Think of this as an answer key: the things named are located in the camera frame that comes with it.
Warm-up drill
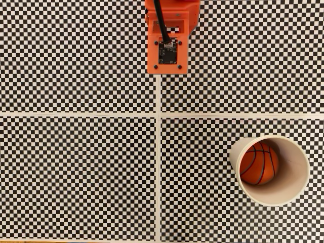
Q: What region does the white paper cup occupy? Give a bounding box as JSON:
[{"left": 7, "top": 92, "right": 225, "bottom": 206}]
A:
[{"left": 229, "top": 134, "right": 311, "bottom": 207}]

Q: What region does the black camera cable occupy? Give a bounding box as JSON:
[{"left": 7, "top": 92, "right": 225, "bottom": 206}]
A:
[{"left": 152, "top": 0, "right": 172, "bottom": 44}]

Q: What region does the orange camera mount with circuit board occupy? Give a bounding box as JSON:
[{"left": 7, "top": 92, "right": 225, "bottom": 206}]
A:
[{"left": 146, "top": 11, "right": 189, "bottom": 75}]

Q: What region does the small orange basketball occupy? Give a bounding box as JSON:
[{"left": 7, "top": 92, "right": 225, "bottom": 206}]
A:
[{"left": 239, "top": 141, "right": 279, "bottom": 186}]

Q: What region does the black white checkerboard sheet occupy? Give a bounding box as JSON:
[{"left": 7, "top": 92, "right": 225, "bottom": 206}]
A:
[
  {"left": 0, "top": 115, "right": 157, "bottom": 241},
  {"left": 0, "top": 0, "right": 157, "bottom": 114},
  {"left": 159, "top": 0, "right": 324, "bottom": 115},
  {"left": 159, "top": 117, "right": 324, "bottom": 243}
]

